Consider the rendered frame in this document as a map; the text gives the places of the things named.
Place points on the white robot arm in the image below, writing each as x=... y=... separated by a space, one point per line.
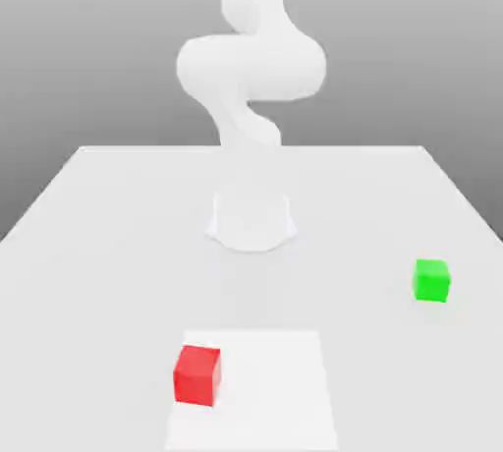
x=251 y=67

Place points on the small red cube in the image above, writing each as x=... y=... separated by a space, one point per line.
x=195 y=377

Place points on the small green cube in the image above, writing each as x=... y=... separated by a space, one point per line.
x=430 y=282

